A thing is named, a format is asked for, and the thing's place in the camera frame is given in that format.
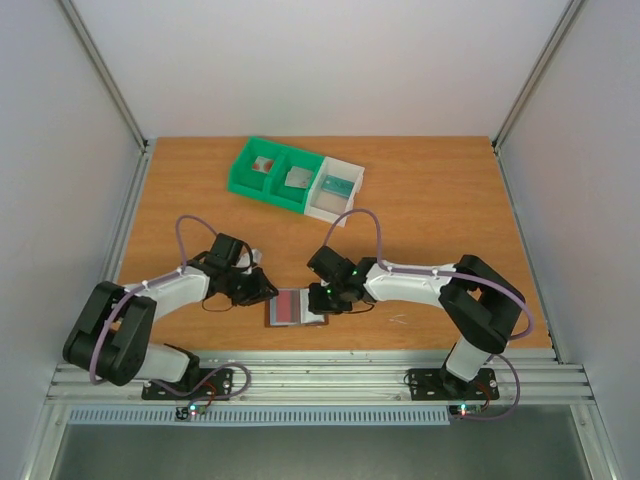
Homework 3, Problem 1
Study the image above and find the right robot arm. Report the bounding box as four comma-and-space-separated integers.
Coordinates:
307, 246, 526, 399

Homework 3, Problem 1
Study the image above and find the white bin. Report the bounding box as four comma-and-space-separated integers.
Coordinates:
304, 156, 365, 224

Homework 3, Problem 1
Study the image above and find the red patterned card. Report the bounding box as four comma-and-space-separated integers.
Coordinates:
252, 156, 274, 174

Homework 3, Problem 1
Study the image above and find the grey slotted cable duct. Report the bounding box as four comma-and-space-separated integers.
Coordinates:
68, 405, 450, 427

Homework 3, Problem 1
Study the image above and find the teal vip card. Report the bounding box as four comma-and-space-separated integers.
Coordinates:
321, 175, 354, 198

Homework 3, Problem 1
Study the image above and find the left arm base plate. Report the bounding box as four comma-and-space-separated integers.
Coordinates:
141, 368, 235, 401

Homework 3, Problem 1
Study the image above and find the left green bin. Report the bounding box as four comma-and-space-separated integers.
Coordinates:
227, 137, 284, 201

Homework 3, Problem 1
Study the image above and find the middle green bin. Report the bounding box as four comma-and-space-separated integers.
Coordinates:
265, 147, 324, 214

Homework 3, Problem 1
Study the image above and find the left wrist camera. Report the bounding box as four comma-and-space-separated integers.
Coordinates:
237, 249, 262, 274

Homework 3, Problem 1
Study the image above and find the green bin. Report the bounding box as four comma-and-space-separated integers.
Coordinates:
227, 137, 284, 201
265, 147, 324, 214

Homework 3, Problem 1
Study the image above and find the brown leather card holder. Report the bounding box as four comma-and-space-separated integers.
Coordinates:
265, 288, 329, 328

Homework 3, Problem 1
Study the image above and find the right frame post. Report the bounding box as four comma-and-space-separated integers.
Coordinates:
492, 0, 589, 151

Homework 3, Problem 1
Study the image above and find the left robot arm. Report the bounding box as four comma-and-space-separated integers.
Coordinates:
62, 234, 278, 398

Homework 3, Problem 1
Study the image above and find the white floral card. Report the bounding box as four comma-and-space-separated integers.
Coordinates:
284, 166, 313, 189

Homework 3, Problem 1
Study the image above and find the aluminium rail frame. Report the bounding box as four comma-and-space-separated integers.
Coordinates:
44, 349, 596, 405

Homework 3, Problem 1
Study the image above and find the left frame post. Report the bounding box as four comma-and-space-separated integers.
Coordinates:
56, 0, 149, 152

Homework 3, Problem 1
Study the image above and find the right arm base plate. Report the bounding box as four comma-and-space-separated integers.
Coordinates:
403, 368, 500, 401

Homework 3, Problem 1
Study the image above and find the frame post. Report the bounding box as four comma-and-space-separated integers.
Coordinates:
56, 0, 149, 152
492, 0, 589, 151

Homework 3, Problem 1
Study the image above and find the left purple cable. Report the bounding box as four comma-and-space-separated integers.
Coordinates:
89, 214, 254, 401

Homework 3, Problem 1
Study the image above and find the white vip card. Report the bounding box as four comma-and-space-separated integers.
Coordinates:
286, 171, 313, 189

